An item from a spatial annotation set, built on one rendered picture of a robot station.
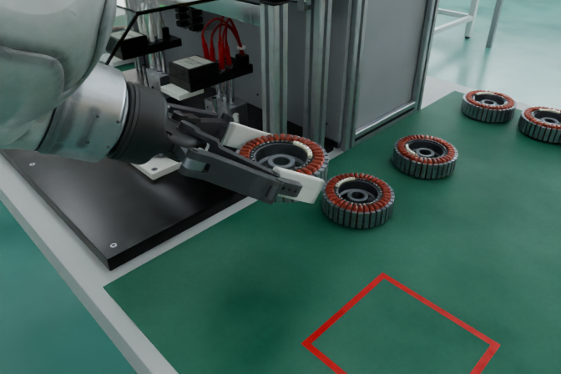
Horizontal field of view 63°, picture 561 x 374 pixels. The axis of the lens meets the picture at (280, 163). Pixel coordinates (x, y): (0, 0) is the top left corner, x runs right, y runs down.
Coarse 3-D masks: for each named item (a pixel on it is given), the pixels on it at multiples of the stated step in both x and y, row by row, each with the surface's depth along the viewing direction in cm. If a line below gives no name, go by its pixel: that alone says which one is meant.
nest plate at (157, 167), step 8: (208, 144) 85; (152, 160) 80; (160, 160) 80; (168, 160) 80; (144, 168) 78; (152, 168) 78; (160, 168) 78; (168, 168) 79; (176, 168) 80; (152, 176) 77; (160, 176) 78
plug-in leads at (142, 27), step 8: (152, 16) 102; (160, 16) 103; (144, 24) 100; (152, 24) 99; (160, 24) 100; (144, 32) 100; (152, 32) 99; (160, 32) 101; (168, 32) 105; (152, 40) 100
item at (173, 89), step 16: (176, 64) 82; (192, 64) 82; (208, 64) 82; (176, 80) 83; (192, 80) 81; (208, 80) 83; (224, 80) 85; (176, 96) 81; (192, 96) 82; (224, 96) 91
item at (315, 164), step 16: (256, 144) 57; (272, 144) 57; (288, 144) 57; (304, 144) 56; (256, 160) 56; (272, 160) 55; (288, 160) 56; (304, 160) 56; (320, 160) 53; (320, 176) 52
